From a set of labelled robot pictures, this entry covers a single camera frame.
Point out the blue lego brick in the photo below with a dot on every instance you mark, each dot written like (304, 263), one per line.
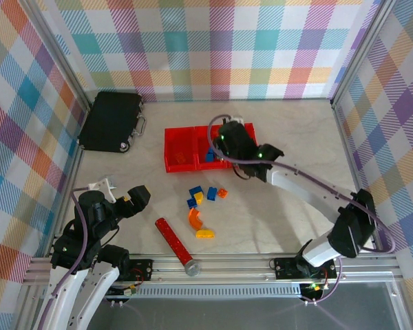
(211, 193)
(195, 190)
(211, 152)
(191, 203)
(209, 159)

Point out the small orange lego brick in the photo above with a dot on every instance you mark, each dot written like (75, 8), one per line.
(222, 193)

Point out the orange curved lego piece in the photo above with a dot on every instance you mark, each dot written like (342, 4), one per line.
(193, 221)

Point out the yellow arched lego piece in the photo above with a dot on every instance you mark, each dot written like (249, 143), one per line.
(205, 234)

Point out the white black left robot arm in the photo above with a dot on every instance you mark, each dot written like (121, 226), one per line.
(100, 285)

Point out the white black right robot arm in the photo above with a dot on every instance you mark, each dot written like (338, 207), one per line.
(296, 187)

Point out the yellow lego brick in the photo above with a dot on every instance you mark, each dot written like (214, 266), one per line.
(198, 196)

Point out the red glitter tube silver cap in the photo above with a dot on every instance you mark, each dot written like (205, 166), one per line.
(172, 240)

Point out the black carrying case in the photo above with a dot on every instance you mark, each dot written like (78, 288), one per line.
(106, 120)

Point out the plaid cloth backdrop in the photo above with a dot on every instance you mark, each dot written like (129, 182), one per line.
(399, 137)
(206, 51)
(13, 137)

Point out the grey metal plate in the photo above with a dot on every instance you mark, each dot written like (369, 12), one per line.
(227, 316)

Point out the aluminium table side rail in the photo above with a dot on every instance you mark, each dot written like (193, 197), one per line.
(65, 213)
(351, 154)

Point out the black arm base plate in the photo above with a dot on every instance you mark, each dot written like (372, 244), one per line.
(142, 269)
(284, 268)

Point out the aluminium frame rail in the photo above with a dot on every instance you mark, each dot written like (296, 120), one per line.
(227, 271)

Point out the aluminium frame post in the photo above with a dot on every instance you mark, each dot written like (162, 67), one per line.
(58, 51)
(361, 51)

